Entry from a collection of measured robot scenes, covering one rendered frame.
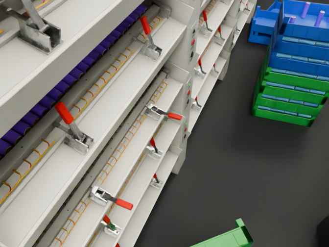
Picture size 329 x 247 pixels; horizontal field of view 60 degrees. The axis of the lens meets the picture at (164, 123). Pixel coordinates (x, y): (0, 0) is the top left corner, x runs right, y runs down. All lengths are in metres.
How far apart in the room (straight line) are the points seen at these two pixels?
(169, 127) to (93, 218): 0.47
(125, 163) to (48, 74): 0.39
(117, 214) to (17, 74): 0.58
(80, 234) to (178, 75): 0.51
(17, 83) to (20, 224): 0.21
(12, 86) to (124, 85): 0.29
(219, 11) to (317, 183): 0.85
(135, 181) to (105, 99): 0.39
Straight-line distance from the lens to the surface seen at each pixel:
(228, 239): 0.99
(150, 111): 0.76
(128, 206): 0.61
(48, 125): 0.48
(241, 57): 1.95
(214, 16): 1.20
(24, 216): 0.45
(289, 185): 1.38
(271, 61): 1.35
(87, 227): 0.63
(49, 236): 0.61
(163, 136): 0.97
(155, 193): 1.08
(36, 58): 0.35
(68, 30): 0.38
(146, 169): 0.90
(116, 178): 0.67
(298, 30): 1.28
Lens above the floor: 1.12
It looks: 49 degrees down
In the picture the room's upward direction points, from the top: straight up
